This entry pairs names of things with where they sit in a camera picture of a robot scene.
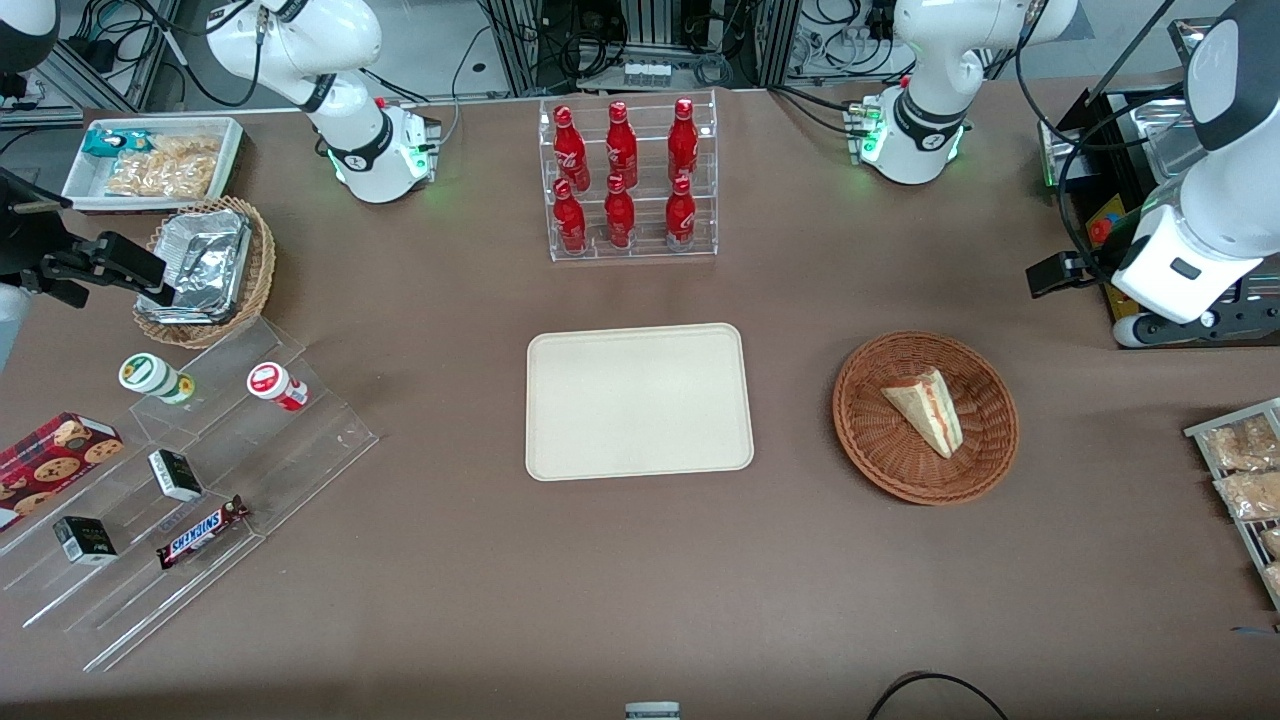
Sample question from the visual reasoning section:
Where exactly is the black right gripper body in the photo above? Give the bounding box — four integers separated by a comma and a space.
0, 168, 102, 309

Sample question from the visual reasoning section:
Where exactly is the triangular sandwich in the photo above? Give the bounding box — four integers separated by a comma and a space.
880, 368, 964, 460

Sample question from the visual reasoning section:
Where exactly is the white rectangular snack tray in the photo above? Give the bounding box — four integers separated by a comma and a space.
62, 116, 245, 213

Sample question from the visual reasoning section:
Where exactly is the light tan wicker basket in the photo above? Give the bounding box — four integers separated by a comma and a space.
133, 196, 277, 349

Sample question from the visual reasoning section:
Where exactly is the tray of packaged snacks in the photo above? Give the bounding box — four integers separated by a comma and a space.
1184, 398, 1280, 613

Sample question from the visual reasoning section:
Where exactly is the round brown wicker basket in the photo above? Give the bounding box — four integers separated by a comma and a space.
832, 331, 1020, 506

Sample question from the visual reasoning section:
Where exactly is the beige plastic tray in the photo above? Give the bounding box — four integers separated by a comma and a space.
526, 323, 755, 483

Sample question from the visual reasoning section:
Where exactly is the silver foil container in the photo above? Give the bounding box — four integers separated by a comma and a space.
137, 210, 251, 323

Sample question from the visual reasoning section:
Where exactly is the black food warmer appliance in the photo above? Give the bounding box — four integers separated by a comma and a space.
1038, 18, 1280, 349

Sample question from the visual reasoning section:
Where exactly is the green lid cup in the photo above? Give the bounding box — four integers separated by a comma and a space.
119, 353, 196, 405

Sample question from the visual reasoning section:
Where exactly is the clear bag of chips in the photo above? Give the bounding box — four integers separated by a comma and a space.
105, 135, 223, 199

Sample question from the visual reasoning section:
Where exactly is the teal snack packet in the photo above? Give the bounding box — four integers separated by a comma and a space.
82, 128, 156, 159

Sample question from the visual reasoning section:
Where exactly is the steel pan insert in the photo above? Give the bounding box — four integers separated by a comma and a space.
1128, 100, 1206, 183

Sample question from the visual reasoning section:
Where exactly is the red lid cup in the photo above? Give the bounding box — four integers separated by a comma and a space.
247, 362, 309, 412

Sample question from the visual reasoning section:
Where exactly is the small black box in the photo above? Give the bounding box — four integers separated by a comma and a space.
53, 516, 118, 566
148, 449, 204, 502

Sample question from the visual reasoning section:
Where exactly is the red cookie box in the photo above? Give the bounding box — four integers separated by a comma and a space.
0, 412, 125, 533

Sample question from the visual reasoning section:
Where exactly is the clear acrylic stepped display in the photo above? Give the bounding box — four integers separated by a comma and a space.
0, 317, 379, 673

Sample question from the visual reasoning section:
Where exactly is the snickers chocolate bar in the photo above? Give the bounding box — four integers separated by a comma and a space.
157, 495, 250, 571

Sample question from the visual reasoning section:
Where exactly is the red cola bottle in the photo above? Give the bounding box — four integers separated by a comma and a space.
668, 97, 699, 183
553, 178, 588, 254
553, 105, 591, 191
604, 174, 636, 249
605, 101, 639, 186
665, 175, 697, 251

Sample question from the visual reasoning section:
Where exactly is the clear acrylic bottle rack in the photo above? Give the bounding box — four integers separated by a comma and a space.
538, 90, 719, 263

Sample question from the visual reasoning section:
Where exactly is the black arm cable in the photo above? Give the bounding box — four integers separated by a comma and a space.
1015, 0, 1241, 291

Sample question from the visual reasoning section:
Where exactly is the black looped cable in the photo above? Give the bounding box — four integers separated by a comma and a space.
865, 672, 1011, 720

